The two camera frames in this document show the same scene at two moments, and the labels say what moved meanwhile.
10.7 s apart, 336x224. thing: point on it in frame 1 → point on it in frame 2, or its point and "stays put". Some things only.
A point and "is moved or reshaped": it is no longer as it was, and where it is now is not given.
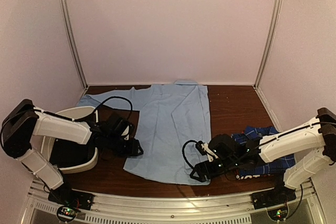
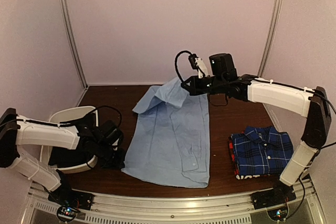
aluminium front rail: x=174 y=208 stays put
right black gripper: x=202 y=172 → x=195 y=90
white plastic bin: x=88 y=114 stays put
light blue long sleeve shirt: x=170 y=115 is moved or reshaped
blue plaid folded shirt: x=255 y=133 stays put
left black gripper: x=132 y=150 → x=116 y=163
